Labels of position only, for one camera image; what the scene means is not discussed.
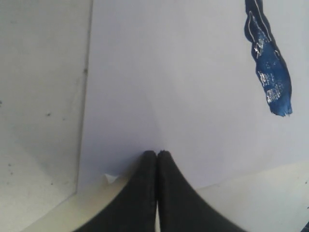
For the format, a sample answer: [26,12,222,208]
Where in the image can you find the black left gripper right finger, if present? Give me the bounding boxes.
[157,150,244,232]

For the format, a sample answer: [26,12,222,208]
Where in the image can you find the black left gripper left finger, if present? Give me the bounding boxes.
[76,151,157,232]

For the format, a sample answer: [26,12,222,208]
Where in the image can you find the white paper sheet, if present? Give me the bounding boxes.
[78,0,309,189]

